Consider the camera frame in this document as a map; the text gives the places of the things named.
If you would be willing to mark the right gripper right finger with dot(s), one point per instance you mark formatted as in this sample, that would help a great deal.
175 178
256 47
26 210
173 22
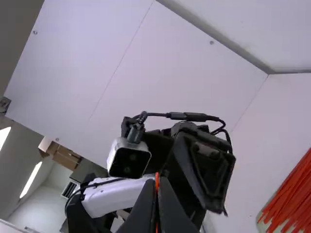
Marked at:
170 213

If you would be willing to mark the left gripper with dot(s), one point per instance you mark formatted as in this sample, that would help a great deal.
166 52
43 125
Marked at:
161 145

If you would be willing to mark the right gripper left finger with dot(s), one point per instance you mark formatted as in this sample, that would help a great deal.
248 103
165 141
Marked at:
143 213

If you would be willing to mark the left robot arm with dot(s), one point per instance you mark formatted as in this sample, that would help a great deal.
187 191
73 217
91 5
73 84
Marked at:
109 194

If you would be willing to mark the pale tray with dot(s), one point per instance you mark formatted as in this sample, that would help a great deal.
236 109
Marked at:
261 228

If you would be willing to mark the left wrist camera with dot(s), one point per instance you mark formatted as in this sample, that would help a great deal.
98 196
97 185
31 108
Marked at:
126 160

